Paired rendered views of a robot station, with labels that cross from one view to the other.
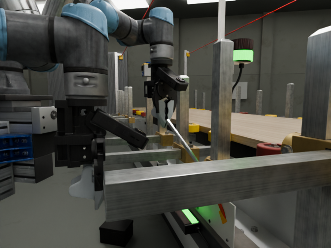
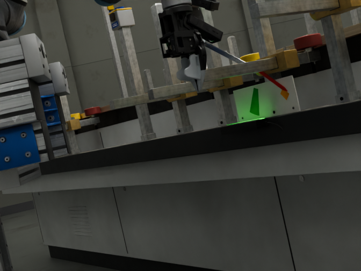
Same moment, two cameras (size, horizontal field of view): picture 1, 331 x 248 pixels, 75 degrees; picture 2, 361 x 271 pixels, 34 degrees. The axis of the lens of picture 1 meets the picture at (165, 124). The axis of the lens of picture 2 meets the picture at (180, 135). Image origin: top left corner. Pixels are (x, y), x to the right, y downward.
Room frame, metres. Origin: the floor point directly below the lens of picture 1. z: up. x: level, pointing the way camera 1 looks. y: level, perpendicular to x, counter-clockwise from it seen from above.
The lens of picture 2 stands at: (-1.04, 0.62, 0.75)
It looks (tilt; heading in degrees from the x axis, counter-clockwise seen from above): 1 degrees down; 344
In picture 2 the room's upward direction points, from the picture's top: 13 degrees counter-clockwise
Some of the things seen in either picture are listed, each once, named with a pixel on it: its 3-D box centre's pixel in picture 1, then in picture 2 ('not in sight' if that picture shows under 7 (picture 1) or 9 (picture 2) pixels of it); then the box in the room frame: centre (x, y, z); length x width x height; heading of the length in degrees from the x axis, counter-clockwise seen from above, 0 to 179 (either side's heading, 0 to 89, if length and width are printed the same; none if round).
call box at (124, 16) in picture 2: (148, 71); (122, 20); (1.25, 0.09, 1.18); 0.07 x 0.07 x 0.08; 18
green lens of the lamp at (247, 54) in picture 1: (239, 57); not in sight; (0.54, -0.18, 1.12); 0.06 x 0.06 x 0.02
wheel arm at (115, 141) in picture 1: (149, 139); (166, 95); (0.94, 0.07, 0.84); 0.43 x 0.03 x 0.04; 108
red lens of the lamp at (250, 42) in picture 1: (240, 46); not in sight; (0.54, -0.18, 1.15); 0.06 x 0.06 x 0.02
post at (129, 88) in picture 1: (130, 113); (65, 115); (1.95, 0.32, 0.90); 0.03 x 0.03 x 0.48; 18
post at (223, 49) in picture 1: (220, 139); (264, 39); (0.53, -0.14, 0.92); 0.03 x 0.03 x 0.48; 18
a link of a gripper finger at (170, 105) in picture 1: (164, 112); not in sight; (0.72, 0.00, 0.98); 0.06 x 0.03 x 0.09; 38
